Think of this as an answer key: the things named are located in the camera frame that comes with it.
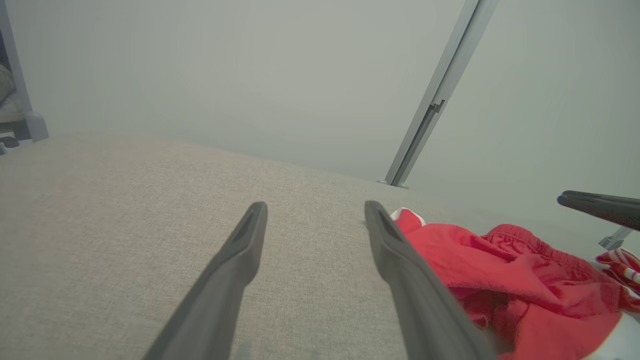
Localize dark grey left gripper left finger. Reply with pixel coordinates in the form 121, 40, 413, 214
142, 201, 269, 360

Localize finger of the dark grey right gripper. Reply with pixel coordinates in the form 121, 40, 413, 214
556, 190, 640, 232

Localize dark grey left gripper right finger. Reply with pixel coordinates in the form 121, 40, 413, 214
365, 200, 498, 360

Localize red shorts with white stripes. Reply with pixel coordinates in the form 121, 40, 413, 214
390, 207, 640, 360

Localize grey metal desk leg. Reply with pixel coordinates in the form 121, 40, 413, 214
0, 0, 50, 144

